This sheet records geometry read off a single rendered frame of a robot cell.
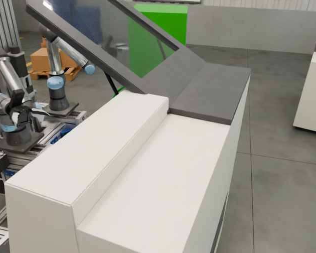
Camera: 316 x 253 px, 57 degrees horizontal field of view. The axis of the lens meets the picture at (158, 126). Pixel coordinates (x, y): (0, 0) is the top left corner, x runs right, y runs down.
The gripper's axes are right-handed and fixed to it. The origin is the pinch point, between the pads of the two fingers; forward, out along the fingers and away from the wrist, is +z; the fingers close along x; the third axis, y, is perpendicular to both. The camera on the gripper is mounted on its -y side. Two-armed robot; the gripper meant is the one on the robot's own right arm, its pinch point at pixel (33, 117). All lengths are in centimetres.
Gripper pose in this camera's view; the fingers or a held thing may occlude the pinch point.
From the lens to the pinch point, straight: 140.9
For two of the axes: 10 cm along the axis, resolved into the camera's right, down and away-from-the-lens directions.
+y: -1.1, 9.1, 4.1
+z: 7.6, 3.4, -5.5
